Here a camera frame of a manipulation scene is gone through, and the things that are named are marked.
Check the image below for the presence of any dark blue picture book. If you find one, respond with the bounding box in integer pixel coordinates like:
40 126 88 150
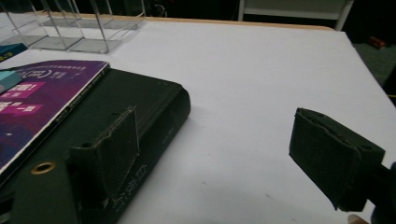
0 42 29 63

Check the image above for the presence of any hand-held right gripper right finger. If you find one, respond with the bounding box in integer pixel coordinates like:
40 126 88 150
289 106 387 213

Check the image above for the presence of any black hardcover book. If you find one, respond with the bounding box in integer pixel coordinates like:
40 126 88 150
0 68 191 224

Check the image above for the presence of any small red object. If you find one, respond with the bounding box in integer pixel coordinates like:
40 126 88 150
367 35 388 50

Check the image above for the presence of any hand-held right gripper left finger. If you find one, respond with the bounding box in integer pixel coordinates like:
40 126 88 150
68 105 141 204

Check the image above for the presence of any clear acrylic book rack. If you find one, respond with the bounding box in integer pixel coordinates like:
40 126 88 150
0 0 147 55

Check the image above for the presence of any purple paperback book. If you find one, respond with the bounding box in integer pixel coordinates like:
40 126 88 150
0 60 111 175

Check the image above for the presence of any white metal stand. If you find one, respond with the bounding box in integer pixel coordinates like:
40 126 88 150
237 0 355 32

